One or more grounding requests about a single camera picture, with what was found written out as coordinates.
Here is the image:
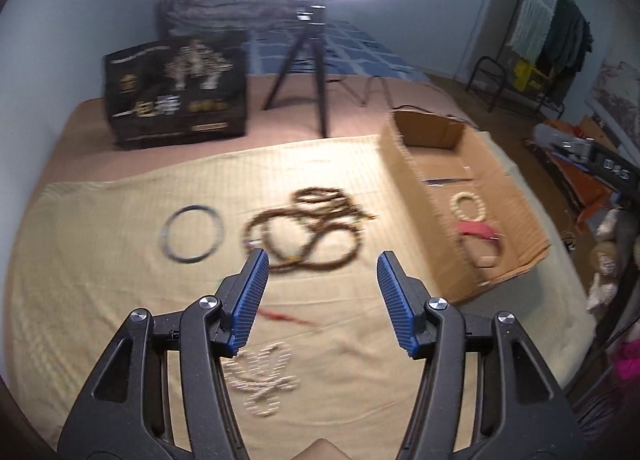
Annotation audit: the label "long cream bead necklace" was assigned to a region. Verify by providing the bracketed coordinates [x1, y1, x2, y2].
[219, 341, 302, 418]

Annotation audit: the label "green jade pendant red cord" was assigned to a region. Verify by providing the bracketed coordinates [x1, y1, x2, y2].
[214, 279, 321, 328]

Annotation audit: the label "red brown bracelet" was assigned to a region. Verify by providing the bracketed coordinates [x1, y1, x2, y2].
[453, 219, 507, 268]

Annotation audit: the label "small cream bead bracelet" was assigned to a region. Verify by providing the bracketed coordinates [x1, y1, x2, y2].
[449, 190, 487, 224]

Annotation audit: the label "dark thin bangle ring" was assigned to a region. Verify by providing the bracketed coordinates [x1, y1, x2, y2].
[158, 204, 225, 265]

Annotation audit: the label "brown wooden bead necklace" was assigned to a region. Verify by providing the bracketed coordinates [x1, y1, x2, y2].
[241, 186, 378, 274]

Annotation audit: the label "right gloved hand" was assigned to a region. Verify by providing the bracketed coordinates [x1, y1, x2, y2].
[587, 208, 639, 313]

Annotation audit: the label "orange covered box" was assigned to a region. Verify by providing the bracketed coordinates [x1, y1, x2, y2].
[529, 120, 613, 232]

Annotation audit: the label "black clothes rack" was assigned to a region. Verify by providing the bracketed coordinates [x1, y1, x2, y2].
[465, 0, 593, 116]

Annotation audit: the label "dark hanging clothes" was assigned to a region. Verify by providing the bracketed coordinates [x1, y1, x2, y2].
[535, 0, 593, 106]

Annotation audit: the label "yellow black box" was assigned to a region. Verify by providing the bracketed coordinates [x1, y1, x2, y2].
[512, 59, 550, 93]

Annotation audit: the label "cardboard box tray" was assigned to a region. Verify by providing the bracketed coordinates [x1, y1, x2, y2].
[378, 111, 550, 302]

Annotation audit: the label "white striped hanging garment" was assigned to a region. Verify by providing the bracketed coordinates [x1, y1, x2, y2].
[508, 0, 557, 62]

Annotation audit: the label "yellow striped cloth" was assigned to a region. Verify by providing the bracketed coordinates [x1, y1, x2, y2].
[8, 131, 594, 459]

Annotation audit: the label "blue patterned bed quilt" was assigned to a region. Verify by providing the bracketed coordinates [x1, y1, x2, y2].
[243, 21, 430, 82]

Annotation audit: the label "black snack bag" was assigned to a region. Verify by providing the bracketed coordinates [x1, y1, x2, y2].
[103, 30, 248, 149]

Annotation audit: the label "black tripod stand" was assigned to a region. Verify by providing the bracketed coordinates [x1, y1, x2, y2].
[261, 4, 331, 140]

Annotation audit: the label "grey folded blanket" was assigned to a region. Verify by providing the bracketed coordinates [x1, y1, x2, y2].
[156, 0, 311, 36]

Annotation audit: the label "black power cable with switch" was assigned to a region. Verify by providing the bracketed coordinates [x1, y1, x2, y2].
[324, 74, 482, 129]

